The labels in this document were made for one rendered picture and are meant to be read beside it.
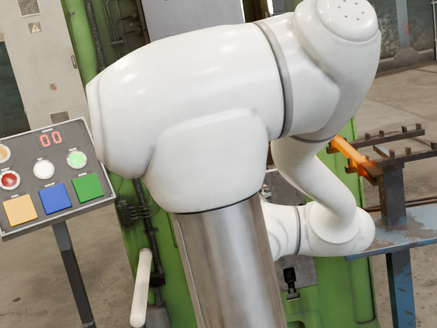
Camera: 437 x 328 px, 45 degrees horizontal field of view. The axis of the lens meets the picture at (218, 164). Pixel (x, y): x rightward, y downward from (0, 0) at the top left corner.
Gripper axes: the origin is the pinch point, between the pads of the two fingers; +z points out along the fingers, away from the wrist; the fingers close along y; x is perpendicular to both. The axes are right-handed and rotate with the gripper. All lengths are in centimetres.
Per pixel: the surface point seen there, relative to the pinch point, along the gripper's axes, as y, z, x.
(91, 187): -43.0, 19.0, 1.3
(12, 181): -63, 15, 9
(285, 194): 15.6, 28.9, -17.6
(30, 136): -58, 24, 19
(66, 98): -169, 551, -34
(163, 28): -12, 35, 42
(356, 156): 34.0, 6.7, -1.9
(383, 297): 61, 83, -100
